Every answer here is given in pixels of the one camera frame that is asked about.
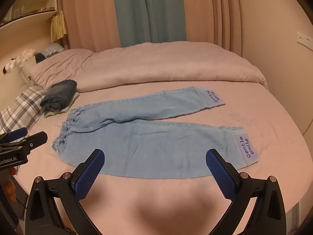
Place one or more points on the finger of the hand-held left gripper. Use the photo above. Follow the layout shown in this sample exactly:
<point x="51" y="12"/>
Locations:
<point x="36" y="139"/>
<point x="17" y="133"/>

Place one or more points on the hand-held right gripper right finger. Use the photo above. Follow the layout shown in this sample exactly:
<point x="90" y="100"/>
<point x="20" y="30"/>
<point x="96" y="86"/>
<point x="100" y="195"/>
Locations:
<point x="220" y="173"/>

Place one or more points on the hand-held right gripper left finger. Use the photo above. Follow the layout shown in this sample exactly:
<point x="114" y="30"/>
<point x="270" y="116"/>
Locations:
<point x="89" y="173"/>

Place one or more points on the light blue denim pants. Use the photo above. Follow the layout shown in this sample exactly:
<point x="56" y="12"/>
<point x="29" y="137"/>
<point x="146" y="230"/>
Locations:
<point x="151" y="146"/>

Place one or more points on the plaid pillow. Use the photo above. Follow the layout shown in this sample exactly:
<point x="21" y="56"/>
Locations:
<point x="23" y="107"/>

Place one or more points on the folded dark blue jeans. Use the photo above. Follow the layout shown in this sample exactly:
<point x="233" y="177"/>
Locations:
<point x="60" y="93"/>

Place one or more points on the folded pale green cloth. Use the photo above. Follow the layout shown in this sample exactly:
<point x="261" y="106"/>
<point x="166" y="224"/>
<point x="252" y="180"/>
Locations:
<point x="73" y="99"/>

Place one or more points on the white cushion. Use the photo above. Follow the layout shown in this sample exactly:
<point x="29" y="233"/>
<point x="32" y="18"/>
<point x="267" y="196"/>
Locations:
<point x="25" y="69"/>

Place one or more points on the bed with pink sheet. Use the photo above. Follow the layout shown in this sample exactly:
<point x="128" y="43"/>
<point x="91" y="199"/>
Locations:
<point x="264" y="122"/>

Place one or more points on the white and black plush toy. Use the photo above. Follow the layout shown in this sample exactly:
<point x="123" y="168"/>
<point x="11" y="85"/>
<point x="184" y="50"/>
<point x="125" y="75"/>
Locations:
<point x="9" y="64"/>

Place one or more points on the blue checked pillow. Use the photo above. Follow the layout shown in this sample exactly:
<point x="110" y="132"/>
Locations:
<point x="52" y="49"/>

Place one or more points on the yellow pleated cloth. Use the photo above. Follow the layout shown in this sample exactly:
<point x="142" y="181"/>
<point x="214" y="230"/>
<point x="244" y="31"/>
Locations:
<point x="58" y="27"/>

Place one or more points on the pink duvet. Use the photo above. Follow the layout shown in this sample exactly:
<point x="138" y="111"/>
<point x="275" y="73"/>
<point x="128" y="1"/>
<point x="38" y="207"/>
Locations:
<point x="159" y="66"/>

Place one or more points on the pink curtain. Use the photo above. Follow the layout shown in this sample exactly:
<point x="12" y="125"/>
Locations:
<point x="90" y="14"/>
<point x="210" y="12"/>

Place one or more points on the blue-grey curtain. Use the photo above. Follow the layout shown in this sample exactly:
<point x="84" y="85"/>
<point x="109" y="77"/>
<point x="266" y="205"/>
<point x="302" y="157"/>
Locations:
<point x="149" y="12"/>

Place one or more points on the wall shelf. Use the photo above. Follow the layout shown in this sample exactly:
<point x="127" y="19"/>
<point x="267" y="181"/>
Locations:
<point x="27" y="7"/>

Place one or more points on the white wall socket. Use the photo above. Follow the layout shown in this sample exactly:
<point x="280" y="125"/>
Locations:
<point x="304" y="39"/>

